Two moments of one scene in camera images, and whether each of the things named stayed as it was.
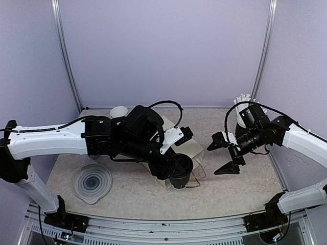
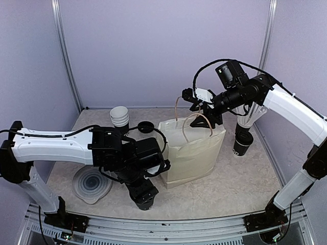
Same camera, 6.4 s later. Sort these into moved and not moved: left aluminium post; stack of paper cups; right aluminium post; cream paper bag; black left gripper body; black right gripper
Moved: black right gripper; cream paper bag; black left gripper body
Not moved: left aluminium post; stack of paper cups; right aluminium post
